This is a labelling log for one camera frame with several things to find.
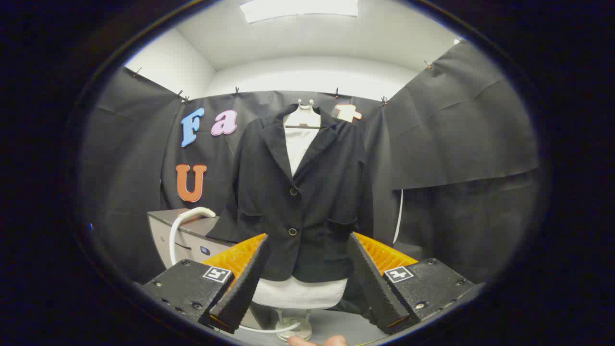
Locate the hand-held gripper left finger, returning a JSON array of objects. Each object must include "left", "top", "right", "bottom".
[{"left": 139, "top": 233, "right": 270, "bottom": 334}]

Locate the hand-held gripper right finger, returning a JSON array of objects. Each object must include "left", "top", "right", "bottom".
[{"left": 347, "top": 232, "right": 483, "bottom": 335}]

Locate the row of small cloth clips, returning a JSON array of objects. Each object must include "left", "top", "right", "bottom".
[{"left": 132, "top": 60, "right": 433, "bottom": 106}]

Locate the black backdrop cloth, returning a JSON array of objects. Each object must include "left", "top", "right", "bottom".
[{"left": 79, "top": 41, "right": 541, "bottom": 284}]

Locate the black suit jacket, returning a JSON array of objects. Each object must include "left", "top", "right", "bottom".
[{"left": 207, "top": 103, "right": 375, "bottom": 283}]

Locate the white hanging cable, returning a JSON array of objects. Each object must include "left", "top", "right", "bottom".
[{"left": 393, "top": 189, "right": 404, "bottom": 244}]

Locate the grey steamer base unit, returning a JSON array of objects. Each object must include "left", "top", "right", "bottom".
[{"left": 148, "top": 208, "right": 236, "bottom": 270}]

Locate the white plastic hanger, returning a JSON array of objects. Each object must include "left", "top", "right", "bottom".
[{"left": 284, "top": 99, "right": 321, "bottom": 129}]

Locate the white stand base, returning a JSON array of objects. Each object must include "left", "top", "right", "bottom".
[{"left": 275, "top": 308, "right": 313, "bottom": 342}]

